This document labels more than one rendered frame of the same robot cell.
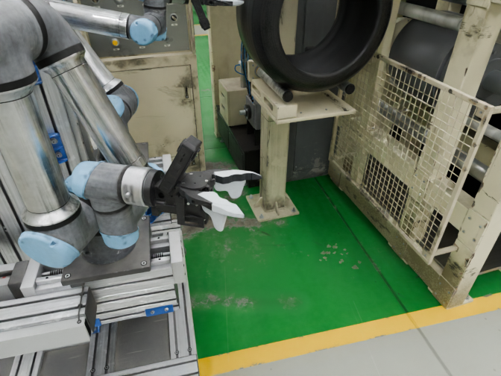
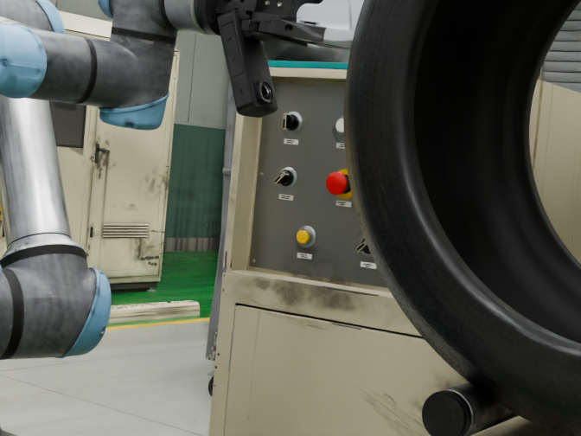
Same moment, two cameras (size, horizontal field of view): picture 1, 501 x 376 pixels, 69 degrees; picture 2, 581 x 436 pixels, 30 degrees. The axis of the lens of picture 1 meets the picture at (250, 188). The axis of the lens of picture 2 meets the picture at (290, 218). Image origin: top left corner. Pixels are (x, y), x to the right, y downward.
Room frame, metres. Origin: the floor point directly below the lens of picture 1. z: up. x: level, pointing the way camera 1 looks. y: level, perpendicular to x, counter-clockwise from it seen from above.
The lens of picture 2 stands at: (0.70, -0.76, 1.11)
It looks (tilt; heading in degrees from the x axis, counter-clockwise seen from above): 3 degrees down; 50
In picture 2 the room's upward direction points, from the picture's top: 5 degrees clockwise
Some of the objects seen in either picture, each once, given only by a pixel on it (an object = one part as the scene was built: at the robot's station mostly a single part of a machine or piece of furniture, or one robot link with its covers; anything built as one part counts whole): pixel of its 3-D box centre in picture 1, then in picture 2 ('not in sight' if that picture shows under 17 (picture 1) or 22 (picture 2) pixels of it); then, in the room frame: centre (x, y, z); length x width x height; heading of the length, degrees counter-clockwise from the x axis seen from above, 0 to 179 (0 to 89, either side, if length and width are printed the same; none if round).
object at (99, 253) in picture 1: (105, 231); not in sight; (0.75, 0.40, 0.77); 0.15 x 0.15 x 0.10
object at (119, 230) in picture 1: (121, 215); not in sight; (0.61, 0.28, 0.94); 0.11 x 0.08 x 0.11; 168
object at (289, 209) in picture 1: (271, 203); not in sight; (1.85, -0.14, 0.02); 0.27 x 0.27 x 0.04; 17
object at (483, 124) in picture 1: (384, 142); not in sight; (1.49, -0.61, 0.65); 0.90 x 0.02 x 0.70; 17
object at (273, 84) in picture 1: (273, 82); (518, 390); (1.57, -0.10, 0.90); 0.35 x 0.05 x 0.05; 17
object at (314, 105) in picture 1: (300, 101); not in sight; (1.62, -0.23, 0.80); 0.37 x 0.36 x 0.02; 107
